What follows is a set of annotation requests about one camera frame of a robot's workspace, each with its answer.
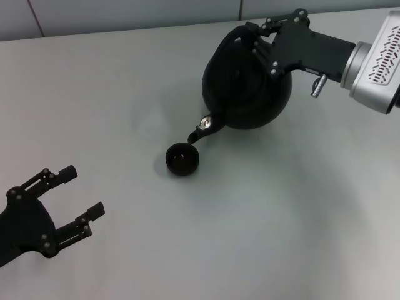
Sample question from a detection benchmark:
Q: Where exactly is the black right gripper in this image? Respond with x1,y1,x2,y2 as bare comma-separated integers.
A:
244,8,358,84

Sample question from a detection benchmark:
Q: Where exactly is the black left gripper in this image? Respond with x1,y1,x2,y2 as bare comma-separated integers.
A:
0,164,106,269

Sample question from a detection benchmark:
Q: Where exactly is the black round teapot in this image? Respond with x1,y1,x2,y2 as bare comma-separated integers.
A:
186,24,294,146

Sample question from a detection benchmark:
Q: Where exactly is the small dark teacup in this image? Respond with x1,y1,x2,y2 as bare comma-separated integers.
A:
164,142,201,176

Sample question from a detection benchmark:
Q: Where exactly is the right gripper plug with cable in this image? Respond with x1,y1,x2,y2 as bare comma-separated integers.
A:
310,74,328,99

